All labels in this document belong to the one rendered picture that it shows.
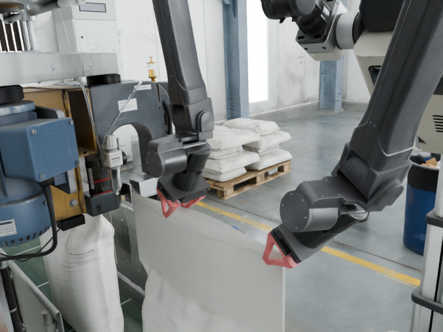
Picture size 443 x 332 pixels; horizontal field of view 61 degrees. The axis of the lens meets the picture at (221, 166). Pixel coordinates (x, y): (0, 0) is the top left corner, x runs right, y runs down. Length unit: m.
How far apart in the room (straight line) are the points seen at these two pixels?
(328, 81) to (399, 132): 9.06
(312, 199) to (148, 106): 0.67
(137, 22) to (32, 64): 5.17
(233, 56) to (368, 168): 6.47
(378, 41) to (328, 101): 8.62
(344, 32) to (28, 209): 0.80
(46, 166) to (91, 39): 4.20
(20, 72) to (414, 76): 0.58
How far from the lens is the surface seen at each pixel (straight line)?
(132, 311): 1.73
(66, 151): 0.71
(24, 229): 0.76
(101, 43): 4.88
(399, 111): 0.47
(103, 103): 1.00
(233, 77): 6.95
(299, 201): 0.51
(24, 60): 0.72
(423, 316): 1.33
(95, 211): 1.03
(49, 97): 0.95
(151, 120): 1.08
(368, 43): 0.98
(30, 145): 0.65
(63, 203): 1.00
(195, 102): 0.72
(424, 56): 0.44
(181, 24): 0.72
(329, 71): 9.51
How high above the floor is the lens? 1.40
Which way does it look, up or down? 16 degrees down
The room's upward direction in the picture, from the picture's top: 3 degrees counter-clockwise
